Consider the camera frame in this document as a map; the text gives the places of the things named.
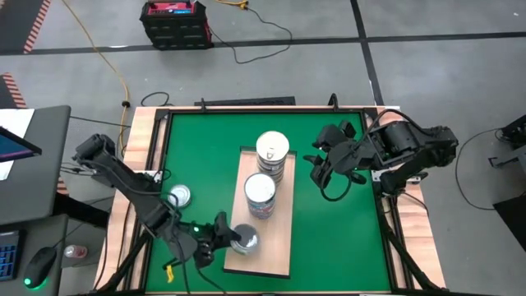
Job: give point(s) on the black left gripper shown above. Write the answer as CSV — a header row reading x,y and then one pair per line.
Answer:
x,y
201,242

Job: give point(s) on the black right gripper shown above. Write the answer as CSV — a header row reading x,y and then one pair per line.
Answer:
x,y
345,156

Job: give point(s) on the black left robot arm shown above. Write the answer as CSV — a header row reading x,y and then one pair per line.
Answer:
x,y
127,181

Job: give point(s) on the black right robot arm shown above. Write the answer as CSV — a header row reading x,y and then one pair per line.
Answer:
x,y
427,141

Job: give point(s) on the wooden shelf board black edges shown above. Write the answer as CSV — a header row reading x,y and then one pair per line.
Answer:
x,y
277,242

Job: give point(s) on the black slotted floor strip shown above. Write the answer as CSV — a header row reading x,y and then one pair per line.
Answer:
x,y
246,101

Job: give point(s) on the green table mat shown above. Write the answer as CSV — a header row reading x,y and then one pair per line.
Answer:
x,y
205,135

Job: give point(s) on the clear bottle red cap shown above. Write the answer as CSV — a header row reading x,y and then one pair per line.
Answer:
x,y
76,251

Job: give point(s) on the grey side table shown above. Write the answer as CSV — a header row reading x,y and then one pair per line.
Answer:
x,y
45,230

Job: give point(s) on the black computer mouse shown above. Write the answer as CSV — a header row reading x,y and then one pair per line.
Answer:
x,y
39,265

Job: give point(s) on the red and black power box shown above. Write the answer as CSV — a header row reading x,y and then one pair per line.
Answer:
x,y
176,30

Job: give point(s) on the black equipment box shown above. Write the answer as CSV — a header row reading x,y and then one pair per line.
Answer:
x,y
515,131

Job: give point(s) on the dark grey desk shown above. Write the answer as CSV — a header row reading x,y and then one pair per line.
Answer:
x,y
53,123

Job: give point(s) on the black floor stand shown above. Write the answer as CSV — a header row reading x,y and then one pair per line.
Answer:
x,y
513,222

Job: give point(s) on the backlit keyboard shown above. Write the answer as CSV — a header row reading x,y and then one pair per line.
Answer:
x,y
8,255

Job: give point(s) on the blue-screen monitor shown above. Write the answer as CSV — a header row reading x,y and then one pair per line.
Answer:
x,y
14,148

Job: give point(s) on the white paper sheet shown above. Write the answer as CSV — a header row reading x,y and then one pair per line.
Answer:
x,y
16,117

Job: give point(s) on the black mat orange striped edge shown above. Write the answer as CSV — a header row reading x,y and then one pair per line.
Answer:
x,y
8,92
18,24

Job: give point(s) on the silver arm base bracket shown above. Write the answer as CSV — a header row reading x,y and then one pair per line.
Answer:
x,y
156,176
376,176

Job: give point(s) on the black frame clip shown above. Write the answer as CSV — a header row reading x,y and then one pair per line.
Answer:
x,y
333,102
202,105

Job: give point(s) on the black metal table frame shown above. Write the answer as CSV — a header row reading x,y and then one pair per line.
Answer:
x,y
267,110

